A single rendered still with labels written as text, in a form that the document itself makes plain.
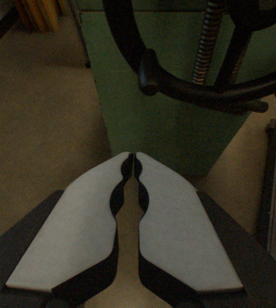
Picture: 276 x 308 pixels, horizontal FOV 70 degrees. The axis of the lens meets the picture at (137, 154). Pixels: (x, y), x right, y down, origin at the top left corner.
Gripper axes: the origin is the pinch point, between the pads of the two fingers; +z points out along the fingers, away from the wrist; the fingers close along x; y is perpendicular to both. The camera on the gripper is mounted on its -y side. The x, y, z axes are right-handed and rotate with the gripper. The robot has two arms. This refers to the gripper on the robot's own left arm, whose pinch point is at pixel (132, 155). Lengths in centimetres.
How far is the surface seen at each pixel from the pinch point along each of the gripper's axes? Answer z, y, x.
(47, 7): 169, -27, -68
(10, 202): 56, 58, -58
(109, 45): 35.8, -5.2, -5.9
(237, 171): 70, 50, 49
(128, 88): 41.1, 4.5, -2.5
